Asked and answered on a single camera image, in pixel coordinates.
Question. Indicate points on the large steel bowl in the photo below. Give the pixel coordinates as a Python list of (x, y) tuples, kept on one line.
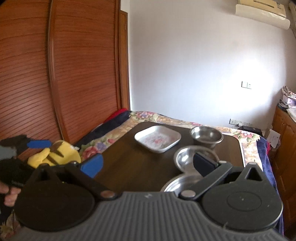
[(181, 182)]

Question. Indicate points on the medium steel bowl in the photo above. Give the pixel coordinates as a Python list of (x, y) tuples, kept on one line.
[(183, 157)]

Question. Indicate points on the wall light switch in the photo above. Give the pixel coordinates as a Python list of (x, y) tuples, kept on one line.
[(246, 85)]

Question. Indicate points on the small steel bowl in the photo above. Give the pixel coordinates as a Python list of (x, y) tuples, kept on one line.
[(206, 136)]

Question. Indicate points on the blue blanket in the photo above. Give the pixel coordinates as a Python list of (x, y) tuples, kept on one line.
[(263, 148)]

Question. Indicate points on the wall power strip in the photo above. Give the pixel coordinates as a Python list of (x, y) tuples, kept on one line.
[(239, 123)]

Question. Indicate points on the white paper bag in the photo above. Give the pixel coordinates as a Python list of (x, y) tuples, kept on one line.
[(273, 138)]

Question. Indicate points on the floral bed quilt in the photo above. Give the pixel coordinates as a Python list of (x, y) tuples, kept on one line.
[(238, 147)]

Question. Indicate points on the wooden louvered wardrobe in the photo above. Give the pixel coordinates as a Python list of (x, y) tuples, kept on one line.
[(63, 67)]

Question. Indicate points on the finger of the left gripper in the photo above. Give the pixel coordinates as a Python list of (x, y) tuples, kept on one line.
[(39, 144)]

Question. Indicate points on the person's left hand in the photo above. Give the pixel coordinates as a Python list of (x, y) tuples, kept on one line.
[(10, 194)]

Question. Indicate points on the yellow plush toy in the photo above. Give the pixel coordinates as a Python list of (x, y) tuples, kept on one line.
[(60, 153)]

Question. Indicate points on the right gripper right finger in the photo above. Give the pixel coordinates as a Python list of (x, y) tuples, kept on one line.
[(213, 174)]

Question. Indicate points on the stack of folded fabrics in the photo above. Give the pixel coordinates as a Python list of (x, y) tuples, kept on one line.
[(288, 99)]

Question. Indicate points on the wooden low cabinet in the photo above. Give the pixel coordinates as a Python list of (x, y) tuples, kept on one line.
[(283, 164)]

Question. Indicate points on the floral white plate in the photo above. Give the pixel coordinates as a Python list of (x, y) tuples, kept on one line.
[(158, 139)]

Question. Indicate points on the red and dark folded clothes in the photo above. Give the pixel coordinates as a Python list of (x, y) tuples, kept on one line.
[(113, 121)]

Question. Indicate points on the wall air conditioner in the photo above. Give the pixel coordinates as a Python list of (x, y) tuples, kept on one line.
[(274, 13)]

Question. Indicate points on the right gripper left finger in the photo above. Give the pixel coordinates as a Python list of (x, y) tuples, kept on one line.
[(84, 173)]

